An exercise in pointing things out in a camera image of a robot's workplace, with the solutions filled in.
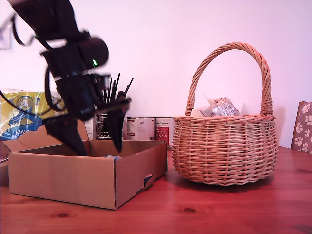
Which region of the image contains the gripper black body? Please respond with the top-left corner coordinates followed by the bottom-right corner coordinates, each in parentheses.
top-left (43, 70), bottom-right (133, 127)

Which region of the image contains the green bag of Easter eggs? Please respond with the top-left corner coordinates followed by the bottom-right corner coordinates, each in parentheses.
top-left (102, 154), bottom-right (123, 161)

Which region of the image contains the white bag of Easter eggs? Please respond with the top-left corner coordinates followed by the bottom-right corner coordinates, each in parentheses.
top-left (199, 97), bottom-right (241, 117)

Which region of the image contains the small white carton box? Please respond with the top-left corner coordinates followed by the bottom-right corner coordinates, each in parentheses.
top-left (84, 117), bottom-right (98, 141)

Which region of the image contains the brown cardboard box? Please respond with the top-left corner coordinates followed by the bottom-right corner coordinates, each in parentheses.
top-left (0, 120), bottom-right (168, 210)

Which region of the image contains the white label food can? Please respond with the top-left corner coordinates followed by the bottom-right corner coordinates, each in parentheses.
top-left (125, 117), bottom-right (156, 141)

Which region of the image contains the red label food can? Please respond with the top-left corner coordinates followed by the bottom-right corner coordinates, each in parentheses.
top-left (155, 117), bottom-right (175, 149)

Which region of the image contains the yellow blue paper towel pack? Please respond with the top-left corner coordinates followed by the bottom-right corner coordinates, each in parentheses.
top-left (0, 89), bottom-right (69, 142)

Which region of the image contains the paw print chair backrest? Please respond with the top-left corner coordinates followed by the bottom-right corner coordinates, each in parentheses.
top-left (291, 101), bottom-right (312, 155)

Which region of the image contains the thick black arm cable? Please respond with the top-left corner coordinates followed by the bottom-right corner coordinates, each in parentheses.
top-left (44, 68), bottom-right (65, 112)

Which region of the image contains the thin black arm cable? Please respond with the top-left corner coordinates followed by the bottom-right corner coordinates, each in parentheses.
top-left (0, 89), bottom-right (68, 120)

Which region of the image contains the white wall switch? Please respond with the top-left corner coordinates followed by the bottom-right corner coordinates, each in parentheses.
top-left (0, 26), bottom-right (12, 51)

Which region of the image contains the woven wicker basket with handle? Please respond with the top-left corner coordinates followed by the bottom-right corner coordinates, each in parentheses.
top-left (172, 42), bottom-right (279, 187)

